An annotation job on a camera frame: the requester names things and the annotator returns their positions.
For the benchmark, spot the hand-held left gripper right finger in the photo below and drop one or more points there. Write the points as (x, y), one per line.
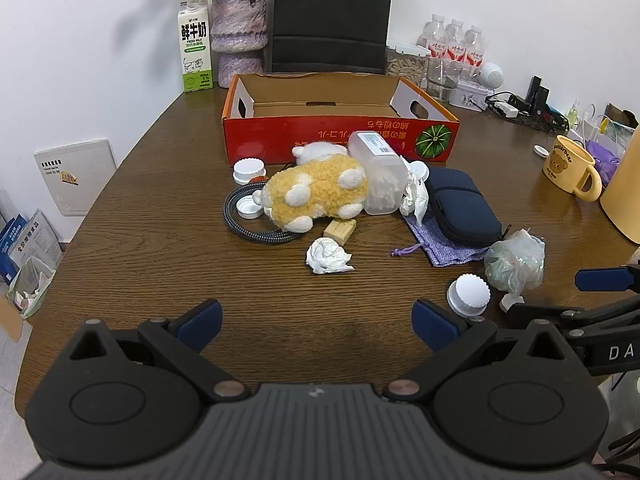
(435, 327)

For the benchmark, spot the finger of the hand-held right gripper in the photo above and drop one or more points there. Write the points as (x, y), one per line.
(545, 314)
(602, 279)

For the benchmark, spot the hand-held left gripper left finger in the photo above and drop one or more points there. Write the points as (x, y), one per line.
(200, 322)

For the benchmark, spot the clear plastic bag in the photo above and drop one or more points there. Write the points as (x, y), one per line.
(515, 262)

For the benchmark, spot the navy zip pouch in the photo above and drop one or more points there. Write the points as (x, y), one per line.
(462, 207)

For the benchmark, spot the tissue ball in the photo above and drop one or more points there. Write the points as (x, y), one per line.
(327, 256)

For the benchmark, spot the long tissue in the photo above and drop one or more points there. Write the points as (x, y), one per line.
(416, 197)

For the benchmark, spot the clear cotton swab container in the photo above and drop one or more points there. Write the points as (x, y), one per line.
(380, 180)

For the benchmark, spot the yellow white plush toy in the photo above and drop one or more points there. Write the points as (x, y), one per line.
(315, 185)

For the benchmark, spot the red cardboard box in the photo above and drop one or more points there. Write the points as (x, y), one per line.
(280, 135)

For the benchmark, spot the wooden desktop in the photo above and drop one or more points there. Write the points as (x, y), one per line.
(150, 260)

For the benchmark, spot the small white plastic piece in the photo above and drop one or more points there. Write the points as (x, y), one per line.
(510, 301)

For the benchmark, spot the large white ridged cap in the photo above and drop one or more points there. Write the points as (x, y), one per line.
(469, 294)

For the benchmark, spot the tall yellow container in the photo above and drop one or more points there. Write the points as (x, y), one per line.
(625, 190)

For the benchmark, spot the purple plastic bag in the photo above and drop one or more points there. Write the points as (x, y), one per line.
(605, 160)

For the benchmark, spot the yellow bear mug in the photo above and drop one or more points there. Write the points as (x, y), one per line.
(567, 165)

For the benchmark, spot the tan rectangular block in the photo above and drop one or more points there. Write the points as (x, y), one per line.
(339, 231)

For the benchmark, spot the small white round lid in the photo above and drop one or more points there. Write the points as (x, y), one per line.
(541, 150)

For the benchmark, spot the paper gift bag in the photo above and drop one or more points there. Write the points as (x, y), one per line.
(617, 122)

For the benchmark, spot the white flat cap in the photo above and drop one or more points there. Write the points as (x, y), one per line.
(421, 169)

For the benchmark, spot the small clear bottle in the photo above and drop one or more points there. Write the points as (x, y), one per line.
(574, 115)

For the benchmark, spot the blue white packages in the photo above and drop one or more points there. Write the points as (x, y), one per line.
(25, 242)

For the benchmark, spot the white power strip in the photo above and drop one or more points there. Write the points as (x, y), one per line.
(506, 109)

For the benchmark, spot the black charger device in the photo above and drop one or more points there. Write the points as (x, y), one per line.
(536, 95)

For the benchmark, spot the white tin box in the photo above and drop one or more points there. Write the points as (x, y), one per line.
(470, 95)

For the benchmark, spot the white round speaker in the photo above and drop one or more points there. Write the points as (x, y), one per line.
(490, 75)

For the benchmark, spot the empty glass jar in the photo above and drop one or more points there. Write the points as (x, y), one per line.
(442, 80)

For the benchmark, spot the clear pellet container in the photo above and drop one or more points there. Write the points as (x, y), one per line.
(405, 65)

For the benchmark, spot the clear water bottle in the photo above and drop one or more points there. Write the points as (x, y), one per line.
(456, 42)
(475, 47)
(432, 40)

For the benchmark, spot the white green milk carton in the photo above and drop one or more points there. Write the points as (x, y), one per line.
(195, 50)

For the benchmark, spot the purple ceramic vase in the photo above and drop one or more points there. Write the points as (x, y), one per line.
(239, 25)

